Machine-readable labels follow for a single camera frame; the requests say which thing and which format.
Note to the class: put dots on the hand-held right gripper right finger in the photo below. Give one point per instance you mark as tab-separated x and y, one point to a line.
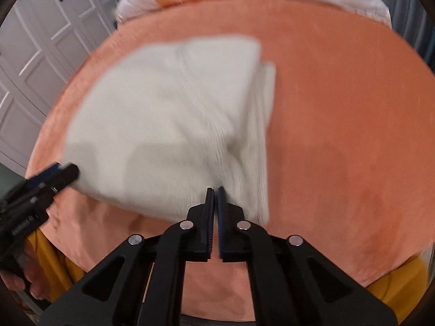
221	210

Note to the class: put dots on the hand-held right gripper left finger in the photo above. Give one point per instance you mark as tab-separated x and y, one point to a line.
210	210

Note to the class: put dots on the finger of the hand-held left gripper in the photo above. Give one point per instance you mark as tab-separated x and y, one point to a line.
66	176
42	176

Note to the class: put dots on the cream knit sweater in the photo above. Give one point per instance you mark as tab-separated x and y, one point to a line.
163	115

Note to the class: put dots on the person's left hand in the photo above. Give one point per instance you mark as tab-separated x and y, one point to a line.
20	280

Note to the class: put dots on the white panelled wardrobe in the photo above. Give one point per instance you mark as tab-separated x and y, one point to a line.
40	40

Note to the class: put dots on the orange plush blanket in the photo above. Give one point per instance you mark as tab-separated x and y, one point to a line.
340	125

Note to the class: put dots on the person's yellow garment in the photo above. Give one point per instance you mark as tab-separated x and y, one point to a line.
397	285

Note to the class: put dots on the grey curtain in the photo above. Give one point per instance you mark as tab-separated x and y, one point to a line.
413	10

